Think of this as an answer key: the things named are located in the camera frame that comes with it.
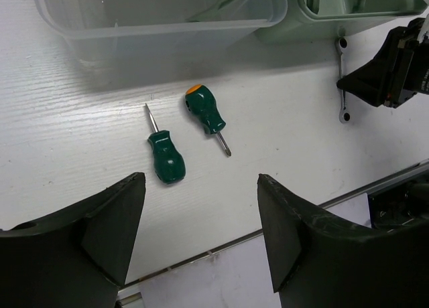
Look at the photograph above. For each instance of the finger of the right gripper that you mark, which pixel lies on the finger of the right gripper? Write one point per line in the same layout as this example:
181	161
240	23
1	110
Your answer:
367	82

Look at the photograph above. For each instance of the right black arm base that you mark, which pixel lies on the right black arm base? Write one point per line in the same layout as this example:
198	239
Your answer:
403	204

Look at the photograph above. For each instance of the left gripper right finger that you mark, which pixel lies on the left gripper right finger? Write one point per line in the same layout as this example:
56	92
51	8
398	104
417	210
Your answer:
319	259

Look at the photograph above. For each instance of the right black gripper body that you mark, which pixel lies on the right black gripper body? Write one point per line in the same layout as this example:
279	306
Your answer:
404	65

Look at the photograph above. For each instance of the green stubby screwdriver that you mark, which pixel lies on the green stubby screwdriver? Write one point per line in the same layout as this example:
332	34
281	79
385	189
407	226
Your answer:
169	165
201	103

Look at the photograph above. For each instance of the green plastic toolbox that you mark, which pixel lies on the green plastic toolbox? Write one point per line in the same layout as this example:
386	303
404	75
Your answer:
103	29

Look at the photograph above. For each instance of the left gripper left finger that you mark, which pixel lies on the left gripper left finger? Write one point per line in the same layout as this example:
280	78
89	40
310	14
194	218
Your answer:
78	256

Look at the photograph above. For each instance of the right green stubby screwdriver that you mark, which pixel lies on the right green stubby screwdriver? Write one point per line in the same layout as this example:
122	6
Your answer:
201	103

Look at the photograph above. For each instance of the left green stubby screwdriver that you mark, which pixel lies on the left green stubby screwdriver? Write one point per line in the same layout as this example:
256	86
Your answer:
169	165

